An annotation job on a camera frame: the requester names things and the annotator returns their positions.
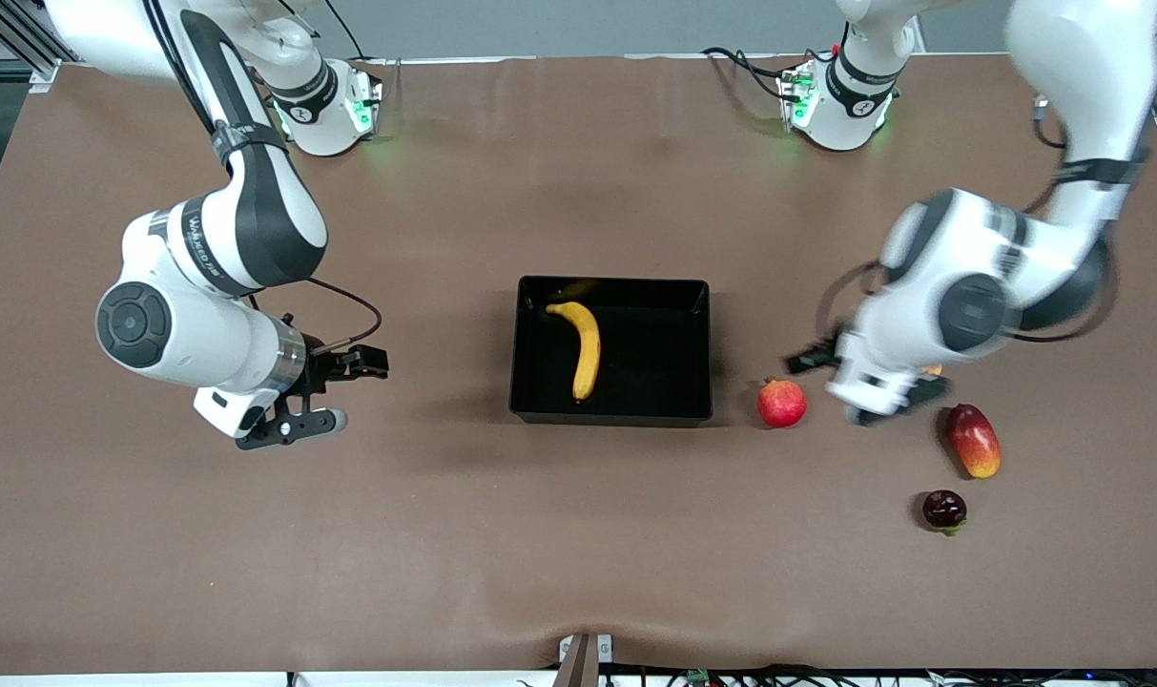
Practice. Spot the brown table cover mat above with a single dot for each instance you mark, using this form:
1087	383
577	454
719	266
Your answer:
254	553

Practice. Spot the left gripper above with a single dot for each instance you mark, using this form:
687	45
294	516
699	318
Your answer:
811	360

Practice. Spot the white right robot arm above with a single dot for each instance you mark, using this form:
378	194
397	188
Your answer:
254	210

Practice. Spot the dark purple mangosteen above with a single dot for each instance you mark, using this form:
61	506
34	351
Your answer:
944	509

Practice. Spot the black plastic box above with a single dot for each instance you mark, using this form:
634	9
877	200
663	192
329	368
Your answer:
635	391

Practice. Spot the yellow banana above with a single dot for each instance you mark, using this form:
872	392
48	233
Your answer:
589	353

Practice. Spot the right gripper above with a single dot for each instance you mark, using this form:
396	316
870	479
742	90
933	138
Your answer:
330	369

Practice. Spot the red yellow mango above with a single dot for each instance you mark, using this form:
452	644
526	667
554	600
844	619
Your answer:
974	442

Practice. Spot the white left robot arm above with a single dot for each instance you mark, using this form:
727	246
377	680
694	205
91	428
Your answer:
969	277

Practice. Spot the red pomegranate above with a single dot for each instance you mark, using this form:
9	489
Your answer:
781	405

